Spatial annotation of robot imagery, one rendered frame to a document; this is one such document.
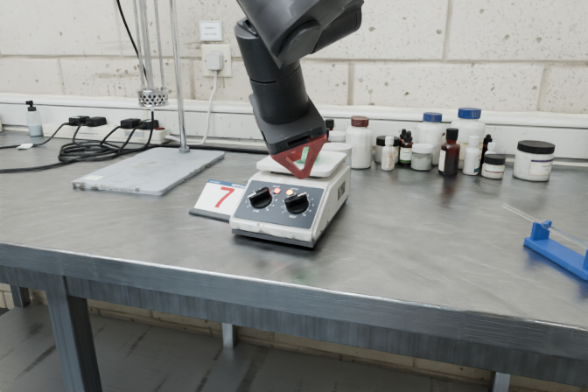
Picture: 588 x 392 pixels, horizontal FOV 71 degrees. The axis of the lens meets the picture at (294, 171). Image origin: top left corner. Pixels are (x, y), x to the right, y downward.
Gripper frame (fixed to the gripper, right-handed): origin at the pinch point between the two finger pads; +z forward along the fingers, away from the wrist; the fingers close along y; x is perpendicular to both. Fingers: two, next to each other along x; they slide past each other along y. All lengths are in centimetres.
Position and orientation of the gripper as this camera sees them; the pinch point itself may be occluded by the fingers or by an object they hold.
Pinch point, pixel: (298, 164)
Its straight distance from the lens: 53.5
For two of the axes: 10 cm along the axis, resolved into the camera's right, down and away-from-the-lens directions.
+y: -3.0, -6.4, 7.1
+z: 1.9, 6.8, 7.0
